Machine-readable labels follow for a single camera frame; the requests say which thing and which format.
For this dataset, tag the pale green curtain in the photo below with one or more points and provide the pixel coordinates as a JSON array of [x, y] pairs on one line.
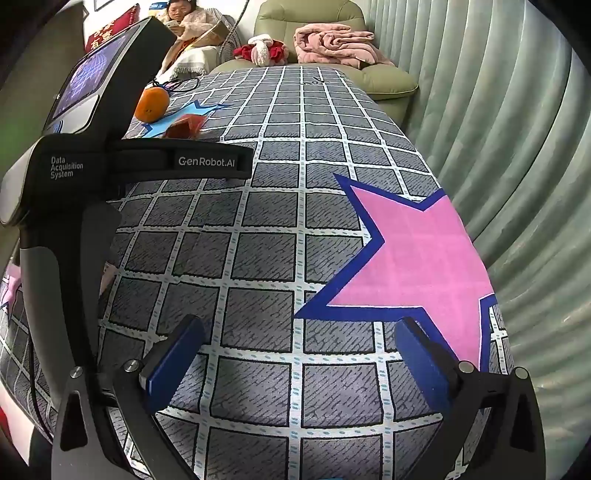
[[508, 161]]

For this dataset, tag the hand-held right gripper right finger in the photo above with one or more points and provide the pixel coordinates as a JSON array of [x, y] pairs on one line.
[[425, 364]]

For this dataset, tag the white fringed blanket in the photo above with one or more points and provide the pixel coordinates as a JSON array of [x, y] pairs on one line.
[[191, 60]]

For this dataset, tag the grey grid printed blanket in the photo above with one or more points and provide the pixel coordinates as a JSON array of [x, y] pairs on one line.
[[277, 230]]

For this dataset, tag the green armchair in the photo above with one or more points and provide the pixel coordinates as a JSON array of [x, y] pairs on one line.
[[392, 83]]

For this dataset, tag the pink folded blanket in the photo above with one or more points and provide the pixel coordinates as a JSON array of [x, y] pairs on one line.
[[332, 44]]

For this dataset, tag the large orange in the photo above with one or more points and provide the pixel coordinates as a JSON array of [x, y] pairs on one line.
[[150, 106]]

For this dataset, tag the red and white plush toy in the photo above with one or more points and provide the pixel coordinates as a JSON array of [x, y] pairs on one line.
[[261, 48]]

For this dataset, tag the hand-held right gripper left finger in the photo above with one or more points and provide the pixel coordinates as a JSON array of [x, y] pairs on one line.
[[171, 364]]

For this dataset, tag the red crinkled snack packet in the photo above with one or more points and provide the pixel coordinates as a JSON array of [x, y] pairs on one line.
[[187, 127]]

